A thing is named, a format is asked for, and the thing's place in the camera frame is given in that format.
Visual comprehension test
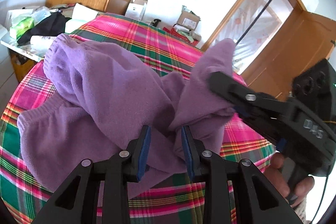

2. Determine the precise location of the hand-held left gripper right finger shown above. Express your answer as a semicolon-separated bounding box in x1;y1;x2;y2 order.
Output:
181;126;302;224

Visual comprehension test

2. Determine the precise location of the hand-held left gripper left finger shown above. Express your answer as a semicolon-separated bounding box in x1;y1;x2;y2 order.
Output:
31;126;152;224

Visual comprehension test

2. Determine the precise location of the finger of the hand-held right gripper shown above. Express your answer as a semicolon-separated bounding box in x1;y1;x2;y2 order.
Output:
209;71;290;120
234;105;288;147

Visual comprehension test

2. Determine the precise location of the purple fleece sweater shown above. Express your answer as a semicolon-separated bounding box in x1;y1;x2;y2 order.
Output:
17;33;235;199

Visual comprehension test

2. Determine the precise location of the person's right forearm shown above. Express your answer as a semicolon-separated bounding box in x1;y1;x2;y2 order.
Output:
294;199;312;224

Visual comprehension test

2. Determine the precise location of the person's right hand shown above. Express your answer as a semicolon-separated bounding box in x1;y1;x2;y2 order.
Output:
264;154;316;210

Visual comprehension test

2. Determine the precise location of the wooden door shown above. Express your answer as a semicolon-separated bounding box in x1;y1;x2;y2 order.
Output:
241;11;336;102

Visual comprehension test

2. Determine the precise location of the clear plastic door curtain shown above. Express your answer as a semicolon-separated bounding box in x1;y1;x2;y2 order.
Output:
207;0;294;73

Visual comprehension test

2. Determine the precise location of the red flat box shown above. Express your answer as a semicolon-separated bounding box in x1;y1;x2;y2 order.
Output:
163;26;200;46

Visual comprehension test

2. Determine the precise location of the brown cardboard box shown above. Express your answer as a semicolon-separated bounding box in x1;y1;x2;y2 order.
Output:
176;5;202;31

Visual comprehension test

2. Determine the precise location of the pink green plaid bed sheet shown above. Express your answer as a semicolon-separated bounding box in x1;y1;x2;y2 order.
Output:
0;13;276;224

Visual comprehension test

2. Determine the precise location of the white cardboard box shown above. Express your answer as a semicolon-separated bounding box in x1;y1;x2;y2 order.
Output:
125;0;148;21

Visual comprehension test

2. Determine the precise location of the white paper sheet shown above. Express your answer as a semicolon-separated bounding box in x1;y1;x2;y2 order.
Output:
64;3;99;33

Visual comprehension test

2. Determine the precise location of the white desk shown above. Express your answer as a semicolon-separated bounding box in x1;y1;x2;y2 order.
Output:
0;27;46;62

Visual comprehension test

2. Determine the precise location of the green tissue packet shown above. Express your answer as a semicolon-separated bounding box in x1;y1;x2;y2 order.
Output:
10;17;35;40

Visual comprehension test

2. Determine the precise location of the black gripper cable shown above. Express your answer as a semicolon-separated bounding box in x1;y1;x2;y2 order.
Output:
313;174;332;220

